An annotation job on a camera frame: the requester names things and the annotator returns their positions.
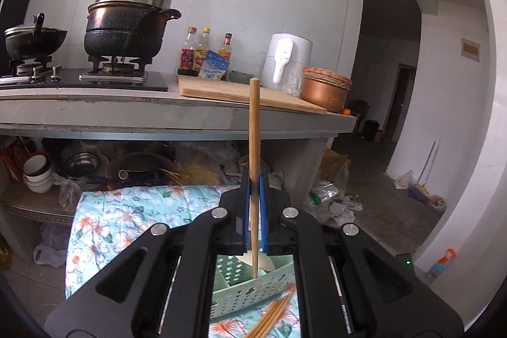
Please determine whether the blue and white bag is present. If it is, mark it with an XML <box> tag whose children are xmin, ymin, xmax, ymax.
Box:
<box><xmin>198</xmin><ymin>50</ymin><xmax>230</xmax><ymax>81</ymax></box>

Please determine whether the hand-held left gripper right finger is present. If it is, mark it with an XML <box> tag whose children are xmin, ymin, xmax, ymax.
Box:
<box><xmin>258</xmin><ymin>169</ymin><xmax>464</xmax><ymax>338</ymax></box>

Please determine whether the red printed packet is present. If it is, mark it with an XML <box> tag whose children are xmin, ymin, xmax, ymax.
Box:
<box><xmin>0</xmin><ymin>140</ymin><xmax>24</xmax><ymax>180</ymax></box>

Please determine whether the colourful plastic bottle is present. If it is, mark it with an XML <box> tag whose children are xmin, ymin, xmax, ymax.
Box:
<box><xmin>426</xmin><ymin>248</ymin><xmax>456</xmax><ymax>282</ymax></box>

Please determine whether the dark brown wok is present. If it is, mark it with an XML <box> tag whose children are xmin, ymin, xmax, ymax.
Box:
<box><xmin>107</xmin><ymin>153</ymin><xmax>180</xmax><ymax>188</ymax></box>

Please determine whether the sauce bottle red label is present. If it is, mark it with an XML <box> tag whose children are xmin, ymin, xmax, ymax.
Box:
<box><xmin>178</xmin><ymin>27</ymin><xmax>197</xmax><ymax>76</ymax></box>

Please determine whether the wooden cutting board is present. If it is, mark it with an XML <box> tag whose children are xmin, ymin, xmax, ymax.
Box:
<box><xmin>177</xmin><ymin>74</ymin><xmax>329</xmax><ymax>115</ymax></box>

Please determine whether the black wok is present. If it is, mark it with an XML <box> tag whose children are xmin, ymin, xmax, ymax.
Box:
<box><xmin>5</xmin><ymin>12</ymin><xmax>68</xmax><ymax>61</ymax></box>

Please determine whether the floral blanket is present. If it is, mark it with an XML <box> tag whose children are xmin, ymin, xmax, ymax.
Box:
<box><xmin>65</xmin><ymin>184</ymin><xmax>302</xmax><ymax>338</ymax></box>

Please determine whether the black gas stove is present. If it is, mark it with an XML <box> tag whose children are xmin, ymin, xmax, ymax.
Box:
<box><xmin>0</xmin><ymin>55</ymin><xmax>169</xmax><ymax>92</ymax></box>

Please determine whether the broom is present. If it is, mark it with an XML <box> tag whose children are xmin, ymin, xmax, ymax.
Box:
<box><xmin>408</xmin><ymin>140</ymin><xmax>442</xmax><ymax>206</ymax></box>

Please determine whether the white air fryer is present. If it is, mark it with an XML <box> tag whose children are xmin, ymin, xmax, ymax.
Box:
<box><xmin>261</xmin><ymin>33</ymin><xmax>313</xmax><ymax>90</ymax></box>

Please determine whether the green plastic utensil holder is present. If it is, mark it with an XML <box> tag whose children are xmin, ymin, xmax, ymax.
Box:
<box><xmin>212</xmin><ymin>254</ymin><xmax>298</xmax><ymax>323</ymax></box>

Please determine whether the yellow dried noodles bag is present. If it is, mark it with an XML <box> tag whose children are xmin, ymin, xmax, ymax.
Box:
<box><xmin>177</xmin><ymin>160</ymin><xmax>221</xmax><ymax>186</ymax></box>

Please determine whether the beige rice paddle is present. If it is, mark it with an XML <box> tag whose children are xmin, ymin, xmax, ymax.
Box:
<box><xmin>235</xmin><ymin>249</ymin><xmax>275</xmax><ymax>271</ymax></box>

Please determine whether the woven basket tray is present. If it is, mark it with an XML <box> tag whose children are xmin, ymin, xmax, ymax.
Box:
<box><xmin>303</xmin><ymin>67</ymin><xmax>352</xmax><ymax>89</ymax></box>

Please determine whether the sauce bottle red cap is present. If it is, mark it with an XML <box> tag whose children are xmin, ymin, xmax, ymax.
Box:
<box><xmin>219</xmin><ymin>33</ymin><xmax>233</xmax><ymax>61</ymax></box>

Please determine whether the steel bowl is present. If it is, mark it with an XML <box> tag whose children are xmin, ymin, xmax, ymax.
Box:
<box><xmin>63</xmin><ymin>152</ymin><xmax>99</xmax><ymax>179</ymax></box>

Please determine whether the stack of white bowls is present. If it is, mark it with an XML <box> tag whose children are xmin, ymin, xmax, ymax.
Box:
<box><xmin>22</xmin><ymin>154</ymin><xmax>55</xmax><ymax>194</ymax></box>

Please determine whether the copper basin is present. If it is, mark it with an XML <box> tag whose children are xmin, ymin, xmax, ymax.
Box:
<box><xmin>300</xmin><ymin>77</ymin><xmax>349</xmax><ymax>114</ymax></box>

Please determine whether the cardboard box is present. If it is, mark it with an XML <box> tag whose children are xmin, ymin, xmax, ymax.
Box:
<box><xmin>319</xmin><ymin>147</ymin><xmax>351</xmax><ymax>184</ymax></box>

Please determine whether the heap of plastic bags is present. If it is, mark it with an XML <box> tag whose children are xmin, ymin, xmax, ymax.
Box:
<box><xmin>311</xmin><ymin>180</ymin><xmax>363</xmax><ymax>226</ymax></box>

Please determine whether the sauce bottle yellow label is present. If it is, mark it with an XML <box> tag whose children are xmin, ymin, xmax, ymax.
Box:
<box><xmin>193</xmin><ymin>28</ymin><xmax>210</xmax><ymax>77</ymax></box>

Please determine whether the black stockpot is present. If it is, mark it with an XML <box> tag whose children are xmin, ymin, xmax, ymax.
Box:
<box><xmin>84</xmin><ymin>1</ymin><xmax>182</xmax><ymax>57</ymax></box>

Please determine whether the large clear plastic bag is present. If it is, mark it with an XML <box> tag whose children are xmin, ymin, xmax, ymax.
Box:
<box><xmin>174</xmin><ymin>142</ymin><xmax>238</xmax><ymax>172</ymax></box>

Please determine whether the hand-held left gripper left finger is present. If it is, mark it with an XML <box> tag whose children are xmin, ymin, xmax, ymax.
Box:
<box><xmin>43</xmin><ymin>169</ymin><xmax>252</xmax><ymax>338</ymax></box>

